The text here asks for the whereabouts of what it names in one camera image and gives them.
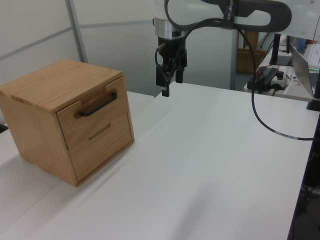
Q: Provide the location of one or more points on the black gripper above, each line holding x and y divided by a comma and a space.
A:
172, 50

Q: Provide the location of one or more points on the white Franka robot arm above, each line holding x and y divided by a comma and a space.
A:
300, 20

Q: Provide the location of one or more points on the wooden drawer with slot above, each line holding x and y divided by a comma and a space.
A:
105, 152

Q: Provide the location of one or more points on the wooden drawer cabinet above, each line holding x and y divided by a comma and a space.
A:
50, 82

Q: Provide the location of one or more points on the white column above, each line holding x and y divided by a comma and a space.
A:
233, 62

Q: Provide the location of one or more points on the brown wooden crate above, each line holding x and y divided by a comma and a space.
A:
260, 57

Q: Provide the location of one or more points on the black power box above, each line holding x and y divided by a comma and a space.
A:
267, 75

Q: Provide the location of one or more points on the black monitor stand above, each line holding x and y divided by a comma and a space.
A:
275, 50

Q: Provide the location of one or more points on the emergency stop button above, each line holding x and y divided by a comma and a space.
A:
280, 80

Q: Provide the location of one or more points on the white side desk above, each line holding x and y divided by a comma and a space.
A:
295, 93

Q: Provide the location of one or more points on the grey laptop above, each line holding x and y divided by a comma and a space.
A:
302, 70

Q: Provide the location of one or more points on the grey partition post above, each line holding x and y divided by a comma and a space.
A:
77, 30

